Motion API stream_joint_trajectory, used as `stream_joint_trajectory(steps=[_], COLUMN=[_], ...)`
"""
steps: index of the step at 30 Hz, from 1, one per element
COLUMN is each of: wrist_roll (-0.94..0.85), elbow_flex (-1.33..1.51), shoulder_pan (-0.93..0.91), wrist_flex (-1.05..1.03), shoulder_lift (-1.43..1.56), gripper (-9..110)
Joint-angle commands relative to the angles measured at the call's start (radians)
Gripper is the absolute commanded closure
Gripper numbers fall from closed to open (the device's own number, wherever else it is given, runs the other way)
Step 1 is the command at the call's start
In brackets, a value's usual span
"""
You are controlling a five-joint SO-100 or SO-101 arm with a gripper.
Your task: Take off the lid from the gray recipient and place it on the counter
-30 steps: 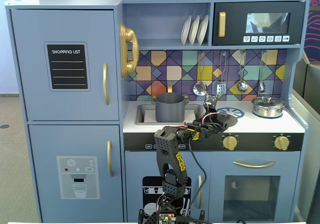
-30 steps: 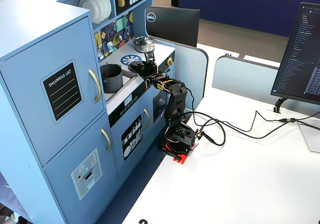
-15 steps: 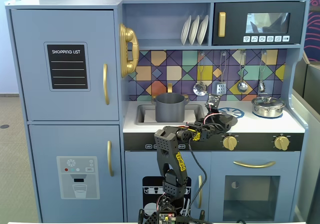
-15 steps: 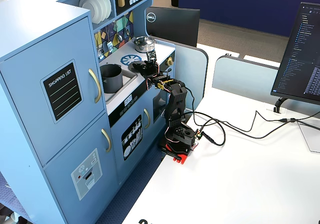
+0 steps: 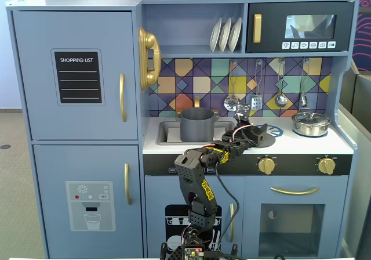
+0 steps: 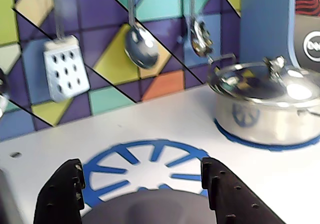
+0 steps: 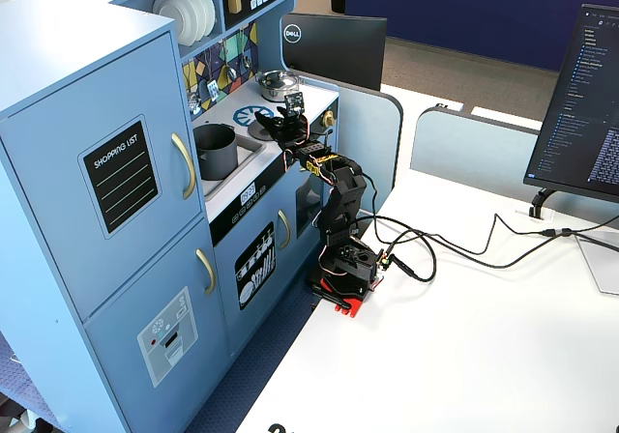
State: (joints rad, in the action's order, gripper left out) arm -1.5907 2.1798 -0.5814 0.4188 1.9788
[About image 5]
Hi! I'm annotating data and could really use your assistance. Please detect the gold toy phone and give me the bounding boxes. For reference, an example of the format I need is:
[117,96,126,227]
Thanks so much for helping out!
[137,27,162,91]

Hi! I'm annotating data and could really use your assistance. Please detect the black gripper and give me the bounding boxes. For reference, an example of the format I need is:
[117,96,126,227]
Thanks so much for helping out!
[221,120,269,150]

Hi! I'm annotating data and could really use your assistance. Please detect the metal skimmer spoon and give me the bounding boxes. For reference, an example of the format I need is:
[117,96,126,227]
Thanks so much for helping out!
[223,59,239,111]

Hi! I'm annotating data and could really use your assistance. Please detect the motor controller board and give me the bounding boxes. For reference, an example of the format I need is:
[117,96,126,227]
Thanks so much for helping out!
[184,247,203,258]

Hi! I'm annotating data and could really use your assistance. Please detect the gold fridge door handle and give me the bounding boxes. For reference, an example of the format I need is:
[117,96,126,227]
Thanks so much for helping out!
[123,162,133,205]
[119,73,128,123]

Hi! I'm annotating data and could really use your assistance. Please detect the gray cylindrical pot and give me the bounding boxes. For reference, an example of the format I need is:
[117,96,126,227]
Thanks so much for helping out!
[179,107,216,142]

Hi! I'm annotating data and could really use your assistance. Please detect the gold oven handle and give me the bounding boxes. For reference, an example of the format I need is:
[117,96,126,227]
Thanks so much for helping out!
[270,186,321,196]

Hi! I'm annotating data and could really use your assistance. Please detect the white plate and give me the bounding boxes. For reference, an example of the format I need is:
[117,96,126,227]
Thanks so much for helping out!
[219,17,232,53]
[228,16,243,53]
[209,17,223,53]

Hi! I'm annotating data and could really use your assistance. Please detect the blue toy kitchen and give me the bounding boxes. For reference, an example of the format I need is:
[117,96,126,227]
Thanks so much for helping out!
[5,0,362,259]

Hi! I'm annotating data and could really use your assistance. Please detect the metal slotted spatula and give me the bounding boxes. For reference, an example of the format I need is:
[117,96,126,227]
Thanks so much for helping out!
[250,59,264,111]

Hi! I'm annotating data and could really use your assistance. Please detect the long black cable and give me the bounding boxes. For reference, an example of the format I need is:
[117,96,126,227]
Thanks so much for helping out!
[214,165,241,251]

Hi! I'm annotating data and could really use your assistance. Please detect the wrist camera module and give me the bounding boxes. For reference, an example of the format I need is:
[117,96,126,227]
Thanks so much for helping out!
[235,102,250,120]

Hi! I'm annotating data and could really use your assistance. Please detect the gray sink basin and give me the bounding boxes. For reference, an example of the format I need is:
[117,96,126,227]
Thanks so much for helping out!
[157,120,238,146]

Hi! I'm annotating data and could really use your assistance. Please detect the gray round pot lid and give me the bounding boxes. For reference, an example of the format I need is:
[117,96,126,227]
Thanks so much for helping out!
[254,131,277,149]

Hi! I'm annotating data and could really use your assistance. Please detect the metal ladle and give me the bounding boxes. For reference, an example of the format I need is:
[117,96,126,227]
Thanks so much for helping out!
[274,58,288,108]

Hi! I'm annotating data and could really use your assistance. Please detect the gold stove knob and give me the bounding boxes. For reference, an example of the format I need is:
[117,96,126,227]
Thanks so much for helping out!
[317,157,337,175]
[257,157,277,175]

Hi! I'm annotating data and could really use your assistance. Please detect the shiny steel pot lid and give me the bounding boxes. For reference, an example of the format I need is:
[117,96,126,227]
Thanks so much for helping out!
[292,111,330,123]

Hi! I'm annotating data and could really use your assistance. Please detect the hanging silver whisk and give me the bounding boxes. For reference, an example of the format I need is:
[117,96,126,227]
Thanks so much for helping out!
[299,58,310,107]

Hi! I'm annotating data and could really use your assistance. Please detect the gold dishwasher handle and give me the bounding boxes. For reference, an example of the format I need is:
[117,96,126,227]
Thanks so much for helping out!
[229,202,235,243]

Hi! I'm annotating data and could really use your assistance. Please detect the gold microwave handle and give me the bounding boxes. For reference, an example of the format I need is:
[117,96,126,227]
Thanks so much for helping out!
[253,13,263,44]

